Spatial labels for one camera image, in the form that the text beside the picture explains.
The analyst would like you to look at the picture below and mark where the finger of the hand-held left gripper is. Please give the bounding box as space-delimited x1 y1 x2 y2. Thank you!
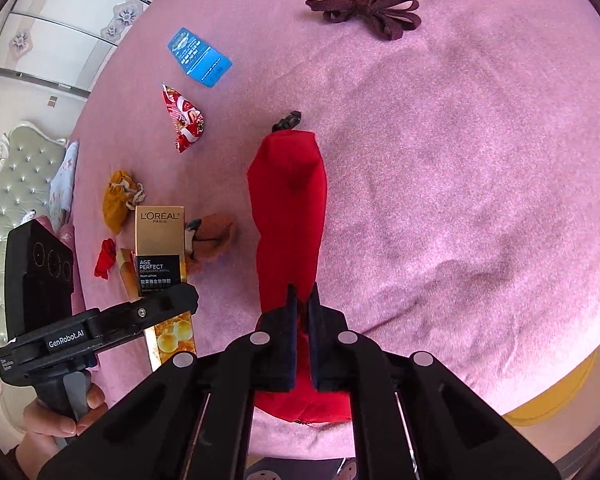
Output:
97 282 201 342

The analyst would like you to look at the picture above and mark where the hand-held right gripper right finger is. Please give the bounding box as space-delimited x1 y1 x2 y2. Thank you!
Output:
307 282 563 480

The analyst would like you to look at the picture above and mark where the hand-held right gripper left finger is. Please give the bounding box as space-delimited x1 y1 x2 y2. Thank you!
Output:
37 284 301 480

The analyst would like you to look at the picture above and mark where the gold cosmetic box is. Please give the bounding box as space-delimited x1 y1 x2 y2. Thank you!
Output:
135 205 197 373

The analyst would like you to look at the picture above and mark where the red cloth bag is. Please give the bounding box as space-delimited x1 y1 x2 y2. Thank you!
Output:
246 130 353 423

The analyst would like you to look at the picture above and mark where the person's left hand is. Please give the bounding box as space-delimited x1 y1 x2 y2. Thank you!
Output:
22 384 108 456

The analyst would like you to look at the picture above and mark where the red candy wrapper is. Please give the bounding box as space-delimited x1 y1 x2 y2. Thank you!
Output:
94 239 117 279

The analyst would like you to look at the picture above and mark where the orange plush toy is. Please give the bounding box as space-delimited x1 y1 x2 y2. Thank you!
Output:
185 212 237 275

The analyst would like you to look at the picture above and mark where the floral pillow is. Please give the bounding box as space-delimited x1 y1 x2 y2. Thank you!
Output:
49 141 80 231

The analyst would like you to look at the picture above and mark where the grey tufted headboard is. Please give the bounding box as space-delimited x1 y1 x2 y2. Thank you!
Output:
0 121 68 431

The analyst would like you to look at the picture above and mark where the red snack wrapper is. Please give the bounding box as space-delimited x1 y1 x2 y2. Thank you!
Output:
161 83 206 154

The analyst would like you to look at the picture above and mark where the pink bed sheet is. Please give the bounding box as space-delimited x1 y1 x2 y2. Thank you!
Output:
67 0 600 461

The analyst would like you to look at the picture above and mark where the black clip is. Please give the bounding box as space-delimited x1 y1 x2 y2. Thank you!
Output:
271 111 302 133

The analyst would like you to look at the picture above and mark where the blue card packet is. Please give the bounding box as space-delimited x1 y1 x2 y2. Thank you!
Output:
167 27 233 88

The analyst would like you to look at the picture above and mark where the white wardrobe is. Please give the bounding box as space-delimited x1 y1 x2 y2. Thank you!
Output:
0 0 153 93

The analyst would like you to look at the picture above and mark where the yellow drawstring pouch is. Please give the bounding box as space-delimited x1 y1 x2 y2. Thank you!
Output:
102 170 146 235

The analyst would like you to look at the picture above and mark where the dark maroon cord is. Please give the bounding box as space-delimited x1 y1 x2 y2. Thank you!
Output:
305 0 422 42

